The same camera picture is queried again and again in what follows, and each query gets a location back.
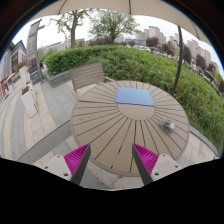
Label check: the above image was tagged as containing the dark umbrella pole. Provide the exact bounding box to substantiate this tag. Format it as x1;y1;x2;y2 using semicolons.
171;25;184;97

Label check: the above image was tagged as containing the white planter box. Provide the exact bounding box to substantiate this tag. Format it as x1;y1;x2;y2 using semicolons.
21;86;38;117

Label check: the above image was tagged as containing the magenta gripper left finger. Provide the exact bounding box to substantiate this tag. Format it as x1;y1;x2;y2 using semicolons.
44;143;92;186

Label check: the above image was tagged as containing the round slatted wooden table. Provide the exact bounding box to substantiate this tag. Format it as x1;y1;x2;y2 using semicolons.
72;80;189;176

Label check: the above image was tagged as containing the slatted wooden chair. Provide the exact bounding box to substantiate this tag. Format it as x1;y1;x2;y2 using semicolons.
69;63;113;100

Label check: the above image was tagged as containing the blue mouse pad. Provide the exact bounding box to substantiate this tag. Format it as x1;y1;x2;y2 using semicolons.
116;88;154;106

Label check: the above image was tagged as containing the tall grey sign pillar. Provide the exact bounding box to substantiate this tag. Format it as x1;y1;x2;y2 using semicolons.
26;20;44;84

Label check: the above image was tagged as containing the beige patio umbrella canopy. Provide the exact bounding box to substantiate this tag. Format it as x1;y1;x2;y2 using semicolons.
31;0;211;44

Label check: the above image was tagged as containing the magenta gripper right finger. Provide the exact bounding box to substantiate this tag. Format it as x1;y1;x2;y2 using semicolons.
131;143;184;186

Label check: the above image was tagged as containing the green hedge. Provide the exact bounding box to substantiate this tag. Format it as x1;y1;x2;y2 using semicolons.
44;45;224;147

